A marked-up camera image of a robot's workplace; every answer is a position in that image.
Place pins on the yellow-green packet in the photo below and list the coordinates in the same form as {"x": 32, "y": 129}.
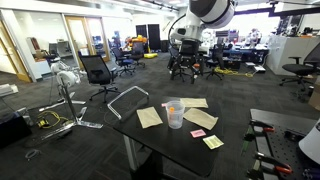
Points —
{"x": 213, "y": 142}

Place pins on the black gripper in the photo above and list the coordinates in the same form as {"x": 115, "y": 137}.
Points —
{"x": 189, "y": 48}

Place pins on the wooden door frame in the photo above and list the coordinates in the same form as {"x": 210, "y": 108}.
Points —
{"x": 15, "y": 63}

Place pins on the black swivel chair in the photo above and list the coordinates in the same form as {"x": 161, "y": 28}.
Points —
{"x": 216, "y": 60}

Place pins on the pink sweetener packet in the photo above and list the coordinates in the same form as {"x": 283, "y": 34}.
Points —
{"x": 164, "y": 104}
{"x": 198, "y": 133}

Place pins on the blue office chair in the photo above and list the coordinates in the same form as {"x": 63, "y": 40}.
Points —
{"x": 122, "y": 60}

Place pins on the dark office chair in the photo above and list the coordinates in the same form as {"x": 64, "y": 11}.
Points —
{"x": 138, "y": 53}

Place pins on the orange yellow machine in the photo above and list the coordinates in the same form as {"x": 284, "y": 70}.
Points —
{"x": 136, "y": 40}

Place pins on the clear plastic cup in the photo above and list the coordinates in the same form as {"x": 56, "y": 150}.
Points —
{"x": 175, "y": 120}

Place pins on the wooden framed glass doors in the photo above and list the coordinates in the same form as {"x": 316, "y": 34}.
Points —
{"x": 78, "y": 36}

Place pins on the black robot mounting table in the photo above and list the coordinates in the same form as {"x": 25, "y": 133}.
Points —
{"x": 286, "y": 123}

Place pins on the black mesh office chair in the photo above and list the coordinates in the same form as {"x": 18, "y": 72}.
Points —
{"x": 98, "y": 71}

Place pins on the white device on metal stand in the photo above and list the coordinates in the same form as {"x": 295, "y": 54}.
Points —
{"x": 66, "y": 78}

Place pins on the white counter cabinet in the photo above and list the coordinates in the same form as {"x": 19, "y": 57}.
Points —
{"x": 286, "y": 53}

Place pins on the orange marker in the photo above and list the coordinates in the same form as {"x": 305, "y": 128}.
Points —
{"x": 171, "y": 109}

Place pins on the cluttered work desk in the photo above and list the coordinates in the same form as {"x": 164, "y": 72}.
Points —
{"x": 246, "y": 50}

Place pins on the black armrest office chair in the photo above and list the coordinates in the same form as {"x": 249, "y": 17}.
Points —
{"x": 300, "y": 69}

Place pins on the yellow floor object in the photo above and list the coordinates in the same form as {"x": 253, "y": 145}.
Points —
{"x": 150, "y": 55}

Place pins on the black cabinet panels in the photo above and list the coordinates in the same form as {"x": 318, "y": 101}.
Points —
{"x": 153, "y": 36}

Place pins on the flat white device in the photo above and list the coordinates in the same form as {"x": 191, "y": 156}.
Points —
{"x": 7, "y": 89}

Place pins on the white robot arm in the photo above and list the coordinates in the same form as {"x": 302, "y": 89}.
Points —
{"x": 213, "y": 13}

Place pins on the cardboard box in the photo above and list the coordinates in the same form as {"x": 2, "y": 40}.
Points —
{"x": 315, "y": 95}

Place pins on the white power strip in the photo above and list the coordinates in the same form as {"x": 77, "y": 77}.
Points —
{"x": 258, "y": 68}

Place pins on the black box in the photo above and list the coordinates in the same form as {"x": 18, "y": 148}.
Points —
{"x": 13, "y": 131}

